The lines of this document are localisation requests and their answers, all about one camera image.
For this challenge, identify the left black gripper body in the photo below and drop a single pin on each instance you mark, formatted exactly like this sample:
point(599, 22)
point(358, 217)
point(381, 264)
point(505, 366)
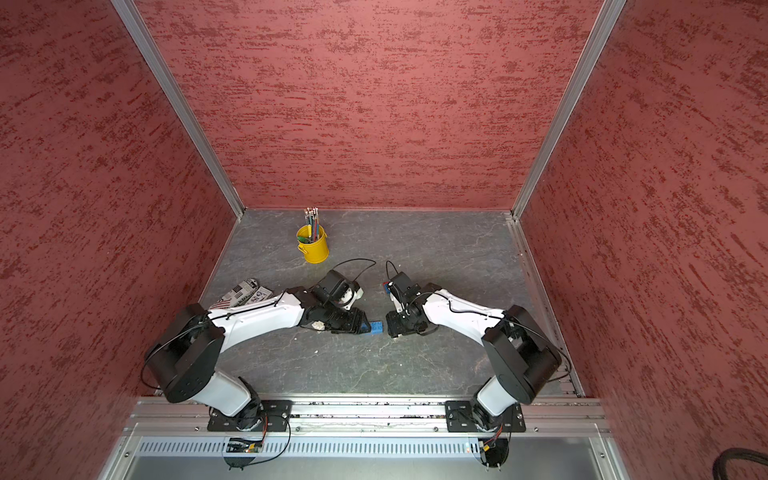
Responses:
point(342, 320)

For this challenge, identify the flag patterned pouch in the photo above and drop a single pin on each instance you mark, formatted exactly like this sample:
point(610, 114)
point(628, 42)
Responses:
point(246, 292)

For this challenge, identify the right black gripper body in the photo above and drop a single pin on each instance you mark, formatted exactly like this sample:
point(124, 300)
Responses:
point(403, 323)

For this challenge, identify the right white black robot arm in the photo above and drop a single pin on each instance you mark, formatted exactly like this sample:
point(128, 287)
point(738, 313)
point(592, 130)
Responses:
point(522, 358)

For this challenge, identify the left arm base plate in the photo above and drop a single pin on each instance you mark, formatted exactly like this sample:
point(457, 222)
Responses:
point(269, 416)

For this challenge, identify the coloured pencils bundle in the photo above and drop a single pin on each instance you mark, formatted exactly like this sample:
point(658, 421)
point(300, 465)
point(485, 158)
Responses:
point(312, 224)

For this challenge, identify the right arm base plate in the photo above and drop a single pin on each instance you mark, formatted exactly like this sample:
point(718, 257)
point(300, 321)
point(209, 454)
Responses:
point(468, 416)

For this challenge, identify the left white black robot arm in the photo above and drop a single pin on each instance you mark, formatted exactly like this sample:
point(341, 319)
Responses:
point(184, 360)

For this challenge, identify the yellow pencil cup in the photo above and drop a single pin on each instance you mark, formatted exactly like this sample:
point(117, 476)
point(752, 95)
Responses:
point(315, 252)

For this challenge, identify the aluminium front rail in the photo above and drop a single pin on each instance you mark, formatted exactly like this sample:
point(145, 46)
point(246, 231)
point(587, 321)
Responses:
point(378, 416)

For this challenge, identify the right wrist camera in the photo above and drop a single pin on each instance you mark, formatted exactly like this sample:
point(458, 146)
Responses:
point(402, 291)

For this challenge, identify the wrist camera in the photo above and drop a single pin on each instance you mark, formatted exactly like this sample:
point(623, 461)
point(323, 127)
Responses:
point(337, 290)
point(402, 291)

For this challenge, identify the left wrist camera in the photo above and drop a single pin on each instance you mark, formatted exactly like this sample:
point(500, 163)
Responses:
point(337, 290)

